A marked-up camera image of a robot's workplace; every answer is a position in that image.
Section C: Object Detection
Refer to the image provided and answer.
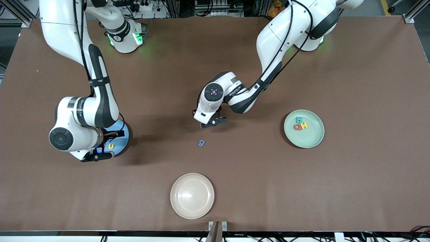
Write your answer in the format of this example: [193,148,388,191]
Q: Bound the blue plate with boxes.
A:
[101,119,130,157]

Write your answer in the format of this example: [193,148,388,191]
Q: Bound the beige plate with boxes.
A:
[170,173,215,219]

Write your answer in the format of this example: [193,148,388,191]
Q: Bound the black table edge trim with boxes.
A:
[0,230,430,236]

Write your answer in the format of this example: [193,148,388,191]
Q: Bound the green plate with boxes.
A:
[284,110,325,149]

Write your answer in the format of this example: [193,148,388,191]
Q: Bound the white power strip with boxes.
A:
[126,1,158,12]
[202,9,232,16]

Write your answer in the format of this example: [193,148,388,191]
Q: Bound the bag of oranges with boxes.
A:
[268,0,286,18]

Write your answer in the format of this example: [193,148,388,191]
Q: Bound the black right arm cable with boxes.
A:
[72,0,126,133]

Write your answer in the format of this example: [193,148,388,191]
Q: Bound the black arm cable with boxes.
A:
[72,0,126,133]
[249,0,314,89]

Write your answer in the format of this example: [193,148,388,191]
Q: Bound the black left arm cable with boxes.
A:
[249,0,314,89]

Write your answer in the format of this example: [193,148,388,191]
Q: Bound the metal table edge bracket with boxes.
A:
[208,221,228,242]

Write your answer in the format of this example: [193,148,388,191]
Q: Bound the aluminium frame post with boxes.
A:
[0,0,34,28]
[405,0,430,24]

